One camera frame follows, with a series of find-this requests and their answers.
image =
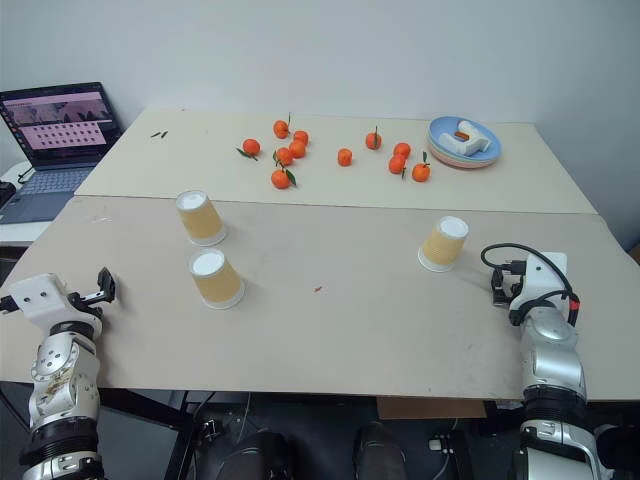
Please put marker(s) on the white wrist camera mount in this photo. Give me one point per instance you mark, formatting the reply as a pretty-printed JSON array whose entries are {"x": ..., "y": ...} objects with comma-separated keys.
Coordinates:
[
  {"x": 542, "y": 280},
  {"x": 42, "y": 300}
]

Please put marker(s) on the brown cardboard piece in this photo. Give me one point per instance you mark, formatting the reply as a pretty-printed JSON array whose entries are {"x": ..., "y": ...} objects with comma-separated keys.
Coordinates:
[{"x": 430, "y": 408}]

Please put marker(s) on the orange tangerine with stem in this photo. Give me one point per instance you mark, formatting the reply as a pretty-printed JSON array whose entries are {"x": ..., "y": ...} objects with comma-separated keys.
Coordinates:
[
  {"x": 281, "y": 129},
  {"x": 373, "y": 141}
]

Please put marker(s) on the orange tangerine with leaf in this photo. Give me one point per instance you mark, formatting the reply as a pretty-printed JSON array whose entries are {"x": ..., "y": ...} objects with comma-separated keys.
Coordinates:
[
  {"x": 281, "y": 179},
  {"x": 397, "y": 164},
  {"x": 421, "y": 173},
  {"x": 251, "y": 146},
  {"x": 284, "y": 156}
]

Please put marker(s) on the white foam block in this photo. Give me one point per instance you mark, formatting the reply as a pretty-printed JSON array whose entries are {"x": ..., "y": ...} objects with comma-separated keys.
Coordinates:
[{"x": 472, "y": 145}]

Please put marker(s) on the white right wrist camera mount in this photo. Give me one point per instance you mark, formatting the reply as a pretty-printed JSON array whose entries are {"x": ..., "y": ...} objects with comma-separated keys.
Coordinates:
[{"x": 542, "y": 280}]

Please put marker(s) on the pink plate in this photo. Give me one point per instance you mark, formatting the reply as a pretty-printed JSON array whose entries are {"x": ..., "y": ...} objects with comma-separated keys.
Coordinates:
[{"x": 465, "y": 166}]

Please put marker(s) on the black device beside laptop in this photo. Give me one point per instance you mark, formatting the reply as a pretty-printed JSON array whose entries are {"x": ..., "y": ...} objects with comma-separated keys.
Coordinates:
[{"x": 5, "y": 194}]

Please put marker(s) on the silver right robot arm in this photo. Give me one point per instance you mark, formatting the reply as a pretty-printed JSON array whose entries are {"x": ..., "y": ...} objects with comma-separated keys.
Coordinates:
[{"x": 555, "y": 360}]

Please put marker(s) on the brown ribbed paper cup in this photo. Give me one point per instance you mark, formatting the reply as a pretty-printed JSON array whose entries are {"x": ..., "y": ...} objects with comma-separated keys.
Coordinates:
[
  {"x": 440, "y": 248},
  {"x": 218, "y": 283},
  {"x": 200, "y": 222}
]

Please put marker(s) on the loose green leaves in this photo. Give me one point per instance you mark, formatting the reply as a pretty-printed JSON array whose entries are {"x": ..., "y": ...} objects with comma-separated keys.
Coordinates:
[{"x": 159, "y": 134}]

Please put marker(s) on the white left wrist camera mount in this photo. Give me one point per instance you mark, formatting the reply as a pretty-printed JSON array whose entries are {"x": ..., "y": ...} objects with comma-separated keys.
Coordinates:
[{"x": 42, "y": 300}]

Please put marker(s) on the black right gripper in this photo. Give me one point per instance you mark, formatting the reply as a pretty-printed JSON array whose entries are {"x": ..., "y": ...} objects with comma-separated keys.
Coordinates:
[{"x": 514, "y": 280}]

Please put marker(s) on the small orange piece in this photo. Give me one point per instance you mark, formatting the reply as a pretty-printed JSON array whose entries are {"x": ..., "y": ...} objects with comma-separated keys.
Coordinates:
[{"x": 461, "y": 135}]

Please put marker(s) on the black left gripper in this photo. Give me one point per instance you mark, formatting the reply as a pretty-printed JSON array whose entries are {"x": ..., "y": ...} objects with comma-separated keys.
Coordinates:
[{"x": 84, "y": 299}]

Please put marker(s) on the grey open laptop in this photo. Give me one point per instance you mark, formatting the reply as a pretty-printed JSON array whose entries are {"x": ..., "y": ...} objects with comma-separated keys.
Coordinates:
[{"x": 60, "y": 135}]

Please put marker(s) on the white power adapter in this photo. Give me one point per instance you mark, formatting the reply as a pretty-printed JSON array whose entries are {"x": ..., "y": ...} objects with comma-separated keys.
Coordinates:
[{"x": 439, "y": 444}]

